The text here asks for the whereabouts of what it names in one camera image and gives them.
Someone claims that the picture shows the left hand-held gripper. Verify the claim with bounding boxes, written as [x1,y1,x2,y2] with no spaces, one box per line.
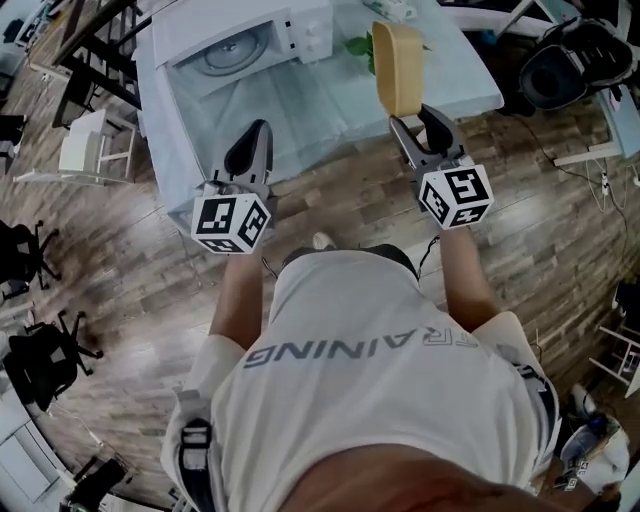
[191,119,279,256]

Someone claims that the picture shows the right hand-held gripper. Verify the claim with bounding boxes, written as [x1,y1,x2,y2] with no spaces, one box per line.
[388,104,495,231]

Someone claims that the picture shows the yellow plastic oval container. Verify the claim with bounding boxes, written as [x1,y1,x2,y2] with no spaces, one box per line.
[370,20,427,117]

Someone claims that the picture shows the white microwave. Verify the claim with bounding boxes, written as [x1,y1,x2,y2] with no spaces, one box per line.
[151,0,335,224]

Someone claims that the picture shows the person's left forearm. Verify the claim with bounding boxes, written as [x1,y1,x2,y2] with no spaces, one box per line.
[208,249,274,351]

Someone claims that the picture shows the person's right forearm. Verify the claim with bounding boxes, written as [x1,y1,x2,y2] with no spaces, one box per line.
[439,227,501,326]

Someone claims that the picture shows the table with light blue cloth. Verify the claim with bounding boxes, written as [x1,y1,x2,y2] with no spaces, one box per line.
[135,0,505,236]

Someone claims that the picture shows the green leafy plant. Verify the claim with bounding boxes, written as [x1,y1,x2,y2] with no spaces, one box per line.
[342,35,434,76]

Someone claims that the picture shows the person's black shorts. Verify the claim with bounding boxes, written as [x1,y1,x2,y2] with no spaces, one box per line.
[282,243,419,281]

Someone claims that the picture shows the white wet wipes packet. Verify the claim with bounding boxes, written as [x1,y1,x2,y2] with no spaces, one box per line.
[362,0,419,21]

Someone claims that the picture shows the white wooden stool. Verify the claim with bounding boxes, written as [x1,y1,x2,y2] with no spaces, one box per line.
[13,108,140,185]

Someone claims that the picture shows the black metal ladder rack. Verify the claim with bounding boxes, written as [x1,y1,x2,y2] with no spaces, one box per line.
[49,0,151,132]

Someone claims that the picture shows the black office chair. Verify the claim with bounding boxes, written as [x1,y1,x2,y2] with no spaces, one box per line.
[64,457,127,512]
[0,222,61,301]
[7,312,104,411]

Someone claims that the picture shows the person's white shirt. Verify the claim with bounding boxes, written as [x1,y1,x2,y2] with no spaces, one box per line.
[160,249,560,512]

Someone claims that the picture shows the white chair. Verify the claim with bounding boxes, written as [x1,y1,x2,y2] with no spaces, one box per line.
[589,324,640,399]

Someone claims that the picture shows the person's chin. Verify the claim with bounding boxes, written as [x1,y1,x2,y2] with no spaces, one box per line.
[299,442,621,512]

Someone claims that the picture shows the white bin with clutter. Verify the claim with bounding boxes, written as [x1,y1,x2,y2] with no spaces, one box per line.
[559,414,631,496]

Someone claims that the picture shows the long white desk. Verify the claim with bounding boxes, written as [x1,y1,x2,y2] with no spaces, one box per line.
[0,389,69,504]

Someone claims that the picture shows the black floor cable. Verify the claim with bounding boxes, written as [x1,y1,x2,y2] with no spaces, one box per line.
[509,112,632,241]

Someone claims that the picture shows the white desk with cables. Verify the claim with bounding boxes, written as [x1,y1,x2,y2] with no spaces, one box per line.
[552,87,640,167]

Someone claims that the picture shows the grey harness strap with buckle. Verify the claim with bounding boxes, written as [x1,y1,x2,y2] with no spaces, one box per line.
[175,389,219,512]
[499,344,560,461]

